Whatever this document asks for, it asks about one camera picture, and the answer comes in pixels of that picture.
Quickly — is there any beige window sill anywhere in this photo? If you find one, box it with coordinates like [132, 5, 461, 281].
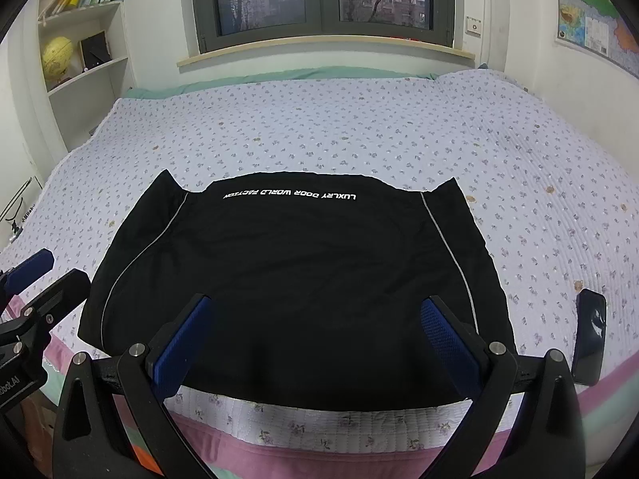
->
[177, 36, 475, 69]

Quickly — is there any pink striped bed sheet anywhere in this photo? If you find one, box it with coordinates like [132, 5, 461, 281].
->
[42, 336, 639, 479]

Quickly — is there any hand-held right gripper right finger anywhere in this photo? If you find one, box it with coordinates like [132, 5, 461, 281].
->
[421, 295, 587, 479]

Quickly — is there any small black box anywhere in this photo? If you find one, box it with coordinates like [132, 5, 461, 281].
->
[79, 30, 112, 69]

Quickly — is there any white bookshelf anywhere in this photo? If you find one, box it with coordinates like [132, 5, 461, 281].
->
[34, 0, 137, 156]

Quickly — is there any black smartphone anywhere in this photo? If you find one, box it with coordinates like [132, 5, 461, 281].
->
[570, 288, 609, 388]

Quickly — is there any bed with floral quilt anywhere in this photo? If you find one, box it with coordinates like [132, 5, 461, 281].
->
[0, 67, 639, 452]

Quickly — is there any yellow globe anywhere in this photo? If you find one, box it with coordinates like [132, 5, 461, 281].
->
[41, 36, 76, 85]

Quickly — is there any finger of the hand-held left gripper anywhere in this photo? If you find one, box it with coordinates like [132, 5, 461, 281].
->
[20, 268, 93, 333]
[0, 248, 55, 296]

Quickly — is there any black hooded jacket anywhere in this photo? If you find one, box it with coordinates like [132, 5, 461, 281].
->
[77, 170, 517, 412]

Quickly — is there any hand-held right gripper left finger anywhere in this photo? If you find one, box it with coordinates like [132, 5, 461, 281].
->
[50, 293, 213, 479]

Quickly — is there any green bed sheet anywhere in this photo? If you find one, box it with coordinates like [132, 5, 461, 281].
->
[122, 65, 441, 101]

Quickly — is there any white printed box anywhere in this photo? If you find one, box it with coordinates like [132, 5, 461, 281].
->
[0, 174, 45, 251]

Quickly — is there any colourful wall map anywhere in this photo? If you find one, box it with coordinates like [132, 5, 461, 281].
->
[554, 0, 639, 81]

